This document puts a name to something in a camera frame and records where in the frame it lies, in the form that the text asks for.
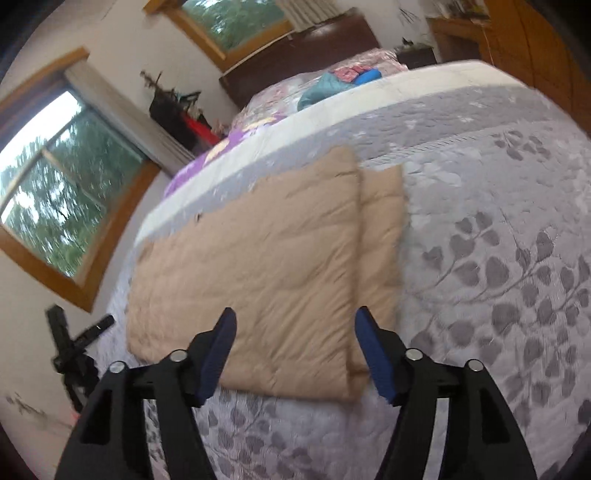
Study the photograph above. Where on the short beige curtain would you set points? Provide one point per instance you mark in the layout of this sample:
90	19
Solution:
309	11

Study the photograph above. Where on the wooden wardrobe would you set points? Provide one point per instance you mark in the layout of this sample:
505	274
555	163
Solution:
531	50

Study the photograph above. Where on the pink floral bedding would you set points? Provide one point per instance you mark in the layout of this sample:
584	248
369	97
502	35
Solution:
286	94

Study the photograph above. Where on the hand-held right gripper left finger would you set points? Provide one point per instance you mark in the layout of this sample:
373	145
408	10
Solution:
214	364

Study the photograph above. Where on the tan quilted jacket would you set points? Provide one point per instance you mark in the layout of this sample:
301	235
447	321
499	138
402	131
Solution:
258	286

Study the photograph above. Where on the purple floral blanket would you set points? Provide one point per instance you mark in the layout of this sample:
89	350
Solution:
207	157

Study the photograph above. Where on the large wood-framed window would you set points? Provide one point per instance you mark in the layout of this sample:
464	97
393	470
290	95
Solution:
60	184

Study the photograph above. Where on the dark wooden nightstand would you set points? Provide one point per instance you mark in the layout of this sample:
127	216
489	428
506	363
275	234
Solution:
415	56

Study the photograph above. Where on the blue cloth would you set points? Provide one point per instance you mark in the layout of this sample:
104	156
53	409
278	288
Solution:
368	76

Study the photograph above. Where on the dark wooden headboard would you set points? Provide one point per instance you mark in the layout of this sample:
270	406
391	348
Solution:
300	55

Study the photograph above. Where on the red plaid cloth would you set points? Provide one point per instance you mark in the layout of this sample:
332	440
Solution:
348	74

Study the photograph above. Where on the coat rack with clothes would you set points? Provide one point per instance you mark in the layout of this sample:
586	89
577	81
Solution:
175	115

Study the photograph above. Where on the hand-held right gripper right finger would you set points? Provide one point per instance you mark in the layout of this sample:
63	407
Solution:
376	355

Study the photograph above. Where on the long beige curtain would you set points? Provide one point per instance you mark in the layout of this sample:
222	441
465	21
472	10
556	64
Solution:
134	124

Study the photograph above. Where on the grey floral quilt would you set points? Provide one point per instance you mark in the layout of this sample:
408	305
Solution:
485	207

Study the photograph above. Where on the small wood-framed window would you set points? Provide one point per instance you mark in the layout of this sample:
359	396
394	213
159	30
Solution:
231	23

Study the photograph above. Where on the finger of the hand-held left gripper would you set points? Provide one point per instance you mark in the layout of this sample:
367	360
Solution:
57	327
94	331

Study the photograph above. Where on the wooden desk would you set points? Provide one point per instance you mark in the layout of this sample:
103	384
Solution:
461	39

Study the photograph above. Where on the teal cloth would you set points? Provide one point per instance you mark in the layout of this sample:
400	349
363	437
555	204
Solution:
323	92

